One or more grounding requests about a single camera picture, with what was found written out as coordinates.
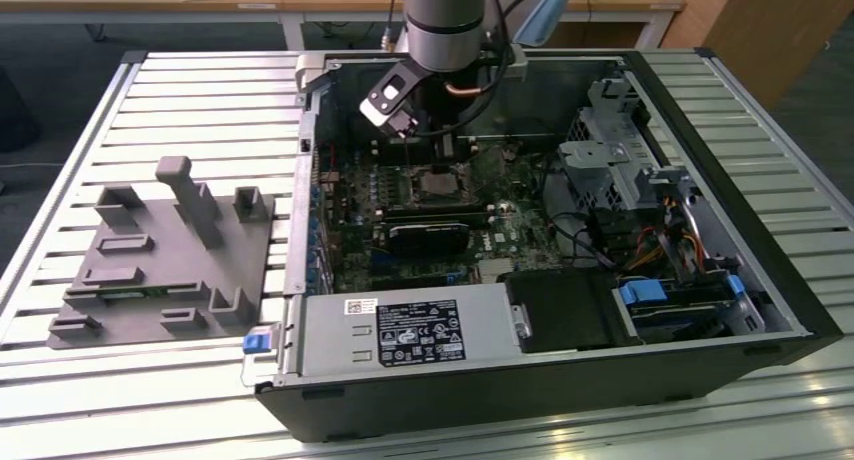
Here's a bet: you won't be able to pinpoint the silver CPU green edge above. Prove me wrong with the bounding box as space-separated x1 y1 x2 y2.
420 172 462 197

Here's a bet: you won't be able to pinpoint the CPU socket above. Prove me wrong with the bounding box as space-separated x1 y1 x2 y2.
410 165 480 205

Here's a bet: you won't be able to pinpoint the black RAM slot white clips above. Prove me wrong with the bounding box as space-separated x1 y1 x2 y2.
380 208 489 217
381 218 492 227

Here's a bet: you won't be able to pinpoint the green motherboard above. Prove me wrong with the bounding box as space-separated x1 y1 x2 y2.
306 129 568 294

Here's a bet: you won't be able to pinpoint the black graphics card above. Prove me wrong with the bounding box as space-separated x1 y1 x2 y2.
380 218 476 260

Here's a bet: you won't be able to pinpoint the silver chipset heatsink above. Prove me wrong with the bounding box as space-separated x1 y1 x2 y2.
477 258 520 282

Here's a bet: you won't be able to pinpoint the black plastic fan shroud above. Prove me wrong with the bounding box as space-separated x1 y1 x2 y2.
502 272 616 354

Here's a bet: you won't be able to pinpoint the silver power supply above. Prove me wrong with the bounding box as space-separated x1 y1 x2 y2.
290 282 528 379

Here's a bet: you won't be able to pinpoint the hard disk in blue carrier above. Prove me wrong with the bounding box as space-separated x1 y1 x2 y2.
616 277 732 339

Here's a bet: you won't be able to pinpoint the wooden cabinet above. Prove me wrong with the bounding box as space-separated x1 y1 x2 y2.
659 0 854 109

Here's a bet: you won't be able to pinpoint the grey parts rack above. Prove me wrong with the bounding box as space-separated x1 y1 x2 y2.
46 154 276 351

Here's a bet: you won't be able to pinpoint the blue case release latch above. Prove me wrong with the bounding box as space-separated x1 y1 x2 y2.
242 327 278 355

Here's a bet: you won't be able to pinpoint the black PC case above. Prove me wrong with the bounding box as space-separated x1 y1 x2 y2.
252 47 843 444

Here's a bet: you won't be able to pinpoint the green RAM stick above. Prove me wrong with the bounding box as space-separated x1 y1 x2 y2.
98 288 194 299

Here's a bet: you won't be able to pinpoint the metal disk bay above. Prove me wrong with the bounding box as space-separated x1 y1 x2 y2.
609 272 768 346

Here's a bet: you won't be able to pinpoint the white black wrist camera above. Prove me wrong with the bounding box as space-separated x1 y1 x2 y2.
357 62 429 141

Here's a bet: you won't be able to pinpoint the black gripper cable copper gland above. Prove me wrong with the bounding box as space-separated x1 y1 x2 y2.
425 0 521 136

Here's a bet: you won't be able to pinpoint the thin cable brass connector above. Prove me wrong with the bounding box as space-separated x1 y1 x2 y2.
378 0 396 51

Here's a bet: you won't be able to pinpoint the grey case hinge bracket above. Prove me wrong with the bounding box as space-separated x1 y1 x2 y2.
292 54 342 94

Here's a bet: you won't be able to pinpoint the yellow red power wire bundle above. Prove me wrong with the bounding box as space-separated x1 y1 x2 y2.
625 227 708 274

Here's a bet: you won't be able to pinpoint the wooden desk white frame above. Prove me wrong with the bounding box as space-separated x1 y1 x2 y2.
0 0 688 51

